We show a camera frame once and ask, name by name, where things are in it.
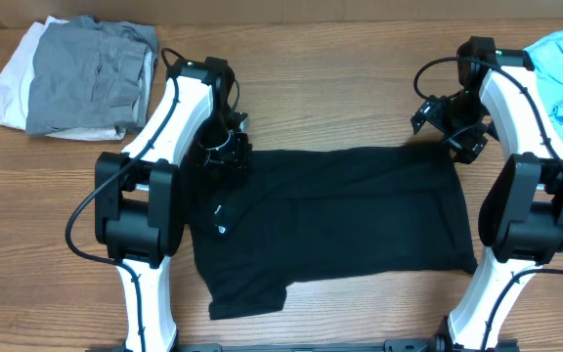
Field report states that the black polo shirt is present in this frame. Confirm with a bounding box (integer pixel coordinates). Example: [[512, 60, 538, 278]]
[[185, 143, 477, 320]]

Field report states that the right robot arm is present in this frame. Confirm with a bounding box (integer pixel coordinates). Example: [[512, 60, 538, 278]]
[[384, 36, 563, 352]]

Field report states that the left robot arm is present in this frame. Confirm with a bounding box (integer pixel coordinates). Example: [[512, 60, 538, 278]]
[[94, 57, 251, 351]]

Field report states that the grey folded garment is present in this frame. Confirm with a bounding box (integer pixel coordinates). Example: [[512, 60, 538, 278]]
[[25, 16, 158, 136]]

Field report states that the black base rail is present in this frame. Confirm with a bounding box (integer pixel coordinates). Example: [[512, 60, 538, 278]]
[[85, 337, 522, 352]]

